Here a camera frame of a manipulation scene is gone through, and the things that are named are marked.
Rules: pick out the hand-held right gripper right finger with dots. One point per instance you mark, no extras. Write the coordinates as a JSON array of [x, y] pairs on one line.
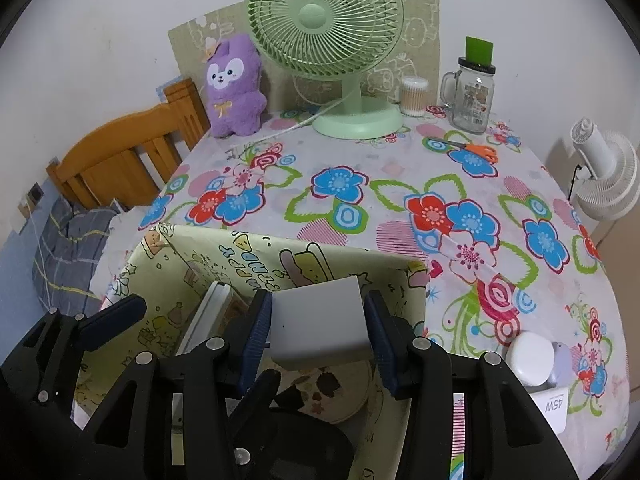
[[382, 340]]

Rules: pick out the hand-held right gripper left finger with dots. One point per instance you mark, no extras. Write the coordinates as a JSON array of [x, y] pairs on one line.
[[255, 340]]

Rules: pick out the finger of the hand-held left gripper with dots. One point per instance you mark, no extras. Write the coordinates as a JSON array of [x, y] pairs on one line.
[[115, 315], [260, 390]]

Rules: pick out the cartoon animal compact mirror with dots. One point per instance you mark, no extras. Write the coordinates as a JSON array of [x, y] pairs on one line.
[[340, 385]]

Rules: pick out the white power adapter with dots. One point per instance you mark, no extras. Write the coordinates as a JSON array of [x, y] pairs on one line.
[[320, 325]]

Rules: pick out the black round pad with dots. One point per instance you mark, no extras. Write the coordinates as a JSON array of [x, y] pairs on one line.
[[305, 445]]

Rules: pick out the yellow printed fabric storage box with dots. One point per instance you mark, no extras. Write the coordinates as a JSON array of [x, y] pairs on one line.
[[200, 255]]

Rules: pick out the white round case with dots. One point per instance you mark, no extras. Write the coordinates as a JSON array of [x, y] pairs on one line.
[[530, 360]]

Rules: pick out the white charger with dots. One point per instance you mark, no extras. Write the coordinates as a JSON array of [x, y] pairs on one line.
[[550, 407]]

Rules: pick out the lavender round case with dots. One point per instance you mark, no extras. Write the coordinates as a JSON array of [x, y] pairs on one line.
[[562, 362]]

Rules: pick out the white flat box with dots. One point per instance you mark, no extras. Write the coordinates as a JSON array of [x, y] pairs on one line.
[[210, 310]]

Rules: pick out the grey plaid bedding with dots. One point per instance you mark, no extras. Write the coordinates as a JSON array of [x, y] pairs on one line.
[[70, 245]]

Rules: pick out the light blue board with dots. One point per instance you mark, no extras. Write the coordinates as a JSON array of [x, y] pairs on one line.
[[167, 87]]

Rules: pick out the purple plush toy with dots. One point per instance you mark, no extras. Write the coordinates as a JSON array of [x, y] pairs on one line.
[[232, 105]]

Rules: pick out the cotton swab container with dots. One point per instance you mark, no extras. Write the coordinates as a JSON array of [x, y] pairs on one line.
[[414, 97]]

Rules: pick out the glass jar with green lid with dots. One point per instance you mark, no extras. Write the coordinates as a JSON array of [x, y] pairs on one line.
[[472, 100]]

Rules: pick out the beige door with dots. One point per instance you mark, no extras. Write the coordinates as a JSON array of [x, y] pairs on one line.
[[622, 245]]

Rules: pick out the white standing fan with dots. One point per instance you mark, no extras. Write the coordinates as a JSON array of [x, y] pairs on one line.
[[610, 175]]

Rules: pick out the green printed board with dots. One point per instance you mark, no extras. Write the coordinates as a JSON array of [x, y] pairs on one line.
[[415, 25]]

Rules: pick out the green desk fan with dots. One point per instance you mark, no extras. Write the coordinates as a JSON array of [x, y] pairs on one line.
[[320, 15]]

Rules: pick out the wall socket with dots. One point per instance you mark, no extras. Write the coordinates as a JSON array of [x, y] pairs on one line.
[[35, 192]]

